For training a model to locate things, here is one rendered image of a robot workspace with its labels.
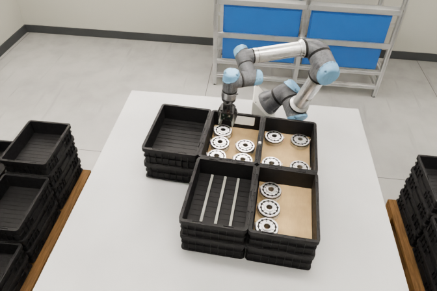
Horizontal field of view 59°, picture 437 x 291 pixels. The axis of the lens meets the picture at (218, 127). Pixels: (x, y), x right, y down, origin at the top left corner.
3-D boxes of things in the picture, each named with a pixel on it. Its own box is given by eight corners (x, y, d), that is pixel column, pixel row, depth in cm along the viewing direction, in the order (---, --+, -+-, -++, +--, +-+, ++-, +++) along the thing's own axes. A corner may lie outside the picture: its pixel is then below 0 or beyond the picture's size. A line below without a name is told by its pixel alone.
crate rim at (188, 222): (198, 159, 197) (197, 156, 196) (256, 167, 194) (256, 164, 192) (177, 223, 167) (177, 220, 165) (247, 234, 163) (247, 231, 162)
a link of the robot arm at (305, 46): (325, 28, 197) (233, 41, 187) (333, 45, 192) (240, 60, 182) (318, 43, 207) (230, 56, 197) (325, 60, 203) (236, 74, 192)
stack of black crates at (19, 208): (20, 207, 266) (3, 173, 244) (62, 211, 263) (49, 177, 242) (-13, 259, 235) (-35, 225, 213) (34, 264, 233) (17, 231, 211)
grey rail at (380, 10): (214, -1, 363) (214, -6, 360) (400, 12, 352) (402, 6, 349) (213, 4, 356) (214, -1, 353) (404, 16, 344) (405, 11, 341)
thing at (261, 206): (260, 197, 185) (260, 197, 185) (281, 202, 184) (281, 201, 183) (256, 214, 178) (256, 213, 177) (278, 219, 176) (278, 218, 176)
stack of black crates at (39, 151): (46, 165, 296) (29, 119, 267) (84, 169, 294) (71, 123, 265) (19, 206, 266) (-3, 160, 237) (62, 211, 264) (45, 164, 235)
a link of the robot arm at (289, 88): (280, 90, 246) (298, 79, 239) (287, 108, 240) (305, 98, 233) (270, 85, 237) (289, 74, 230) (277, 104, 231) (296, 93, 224)
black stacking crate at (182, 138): (164, 119, 237) (162, 104, 230) (211, 125, 233) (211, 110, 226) (143, 164, 207) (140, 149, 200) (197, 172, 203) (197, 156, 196)
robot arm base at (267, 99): (259, 89, 247) (272, 81, 242) (273, 106, 252) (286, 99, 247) (257, 101, 235) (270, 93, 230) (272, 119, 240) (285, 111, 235)
